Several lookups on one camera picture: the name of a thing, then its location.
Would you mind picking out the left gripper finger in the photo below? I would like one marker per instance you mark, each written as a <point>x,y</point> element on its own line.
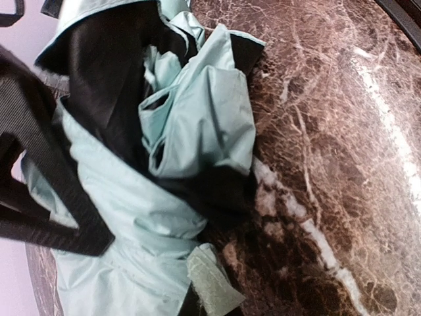
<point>191,305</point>

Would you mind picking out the mint green folding umbrella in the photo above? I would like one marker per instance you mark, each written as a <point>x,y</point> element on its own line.
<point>159,127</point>

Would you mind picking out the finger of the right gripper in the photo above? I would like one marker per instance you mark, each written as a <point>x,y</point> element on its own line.
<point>27,106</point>

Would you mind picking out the black front table rail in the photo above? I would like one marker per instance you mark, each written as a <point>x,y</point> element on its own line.
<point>407,15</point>

